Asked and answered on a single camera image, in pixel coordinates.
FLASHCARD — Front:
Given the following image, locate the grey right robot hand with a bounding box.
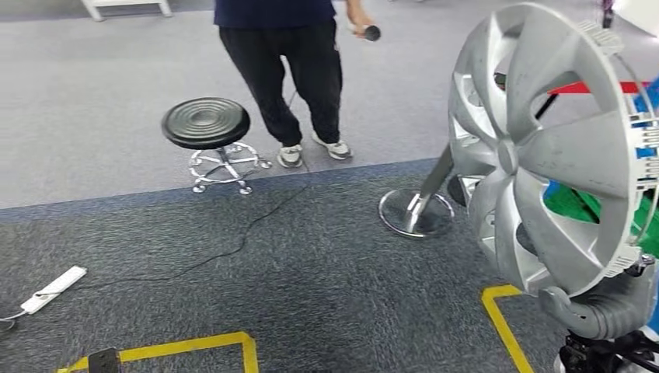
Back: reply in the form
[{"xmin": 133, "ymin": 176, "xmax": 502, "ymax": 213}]
[{"xmin": 538, "ymin": 254, "xmax": 659, "ymax": 326}]

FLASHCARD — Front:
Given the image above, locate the person's left hand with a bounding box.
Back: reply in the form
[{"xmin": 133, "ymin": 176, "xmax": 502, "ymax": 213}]
[{"xmin": 347, "ymin": 13, "xmax": 375, "ymax": 39}]

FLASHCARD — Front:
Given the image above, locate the silver plastic wheel hubcap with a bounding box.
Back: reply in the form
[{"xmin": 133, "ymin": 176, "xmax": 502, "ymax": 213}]
[{"xmin": 446, "ymin": 2, "xmax": 659, "ymax": 298}]

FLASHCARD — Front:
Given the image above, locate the person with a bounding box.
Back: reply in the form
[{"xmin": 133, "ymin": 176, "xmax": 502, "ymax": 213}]
[{"xmin": 213, "ymin": 0, "xmax": 383, "ymax": 169}]

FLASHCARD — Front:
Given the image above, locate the black round stool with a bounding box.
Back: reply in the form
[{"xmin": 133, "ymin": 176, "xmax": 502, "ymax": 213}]
[{"xmin": 161, "ymin": 96, "xmax": 273, "ymax": 196}]

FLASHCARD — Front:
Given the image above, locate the red barrier belt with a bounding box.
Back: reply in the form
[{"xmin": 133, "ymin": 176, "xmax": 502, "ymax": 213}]
[{"xmin": 547, "ymin": 80, "xmax": 654, "ymax": 96}]

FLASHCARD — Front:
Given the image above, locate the white bench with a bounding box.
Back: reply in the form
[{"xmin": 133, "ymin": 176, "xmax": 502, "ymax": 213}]
[{"xmin": 79, "ymin": 0, "xmax": 173, "ymax": 22}]

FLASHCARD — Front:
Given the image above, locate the white power strip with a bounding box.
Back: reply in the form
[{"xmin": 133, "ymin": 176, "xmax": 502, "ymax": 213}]
[{"xmin": 20, "ymin": 266, "xmax": 88, "ymax": 315}]

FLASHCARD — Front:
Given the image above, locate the chrome stanchion post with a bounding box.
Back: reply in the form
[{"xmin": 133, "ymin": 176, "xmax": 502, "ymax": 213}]
[{"xmin": 378, "ymin": 146, "xmax": 457, "ymax": 239}]

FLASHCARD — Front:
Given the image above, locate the black floor cable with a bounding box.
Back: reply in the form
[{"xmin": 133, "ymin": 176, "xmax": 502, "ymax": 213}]
[{"xmin": 67, "ymin": 169, "xmax": 310, "ymax": 292}]

